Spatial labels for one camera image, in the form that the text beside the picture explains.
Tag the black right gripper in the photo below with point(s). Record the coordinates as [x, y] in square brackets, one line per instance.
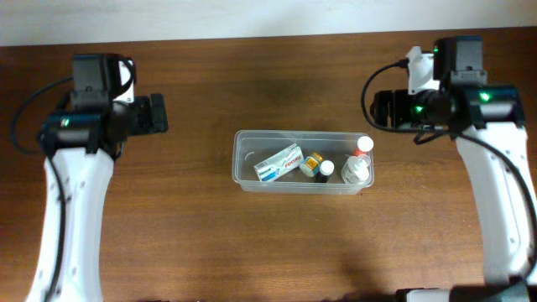
[382, 108]

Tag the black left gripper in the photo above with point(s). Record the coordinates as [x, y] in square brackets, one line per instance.
[157, 112]

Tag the white squeeze bottle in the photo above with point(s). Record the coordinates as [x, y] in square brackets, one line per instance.
[356, 170]

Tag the black bottle white cap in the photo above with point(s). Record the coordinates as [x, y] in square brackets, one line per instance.
[326, 170]

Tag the gold lid small jar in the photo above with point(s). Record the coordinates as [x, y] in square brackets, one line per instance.
[310, 166]

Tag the white blue small box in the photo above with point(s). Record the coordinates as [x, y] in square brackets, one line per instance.
[279, 164]

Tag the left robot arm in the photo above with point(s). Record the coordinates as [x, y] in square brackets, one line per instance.
[81, 141]

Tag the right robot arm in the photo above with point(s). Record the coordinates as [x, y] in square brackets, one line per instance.
[448, 95]

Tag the clear plastic container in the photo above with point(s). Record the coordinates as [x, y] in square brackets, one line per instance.
[254, 146]

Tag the orange tube white cap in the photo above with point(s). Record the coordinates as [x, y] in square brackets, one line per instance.
[364, 145]

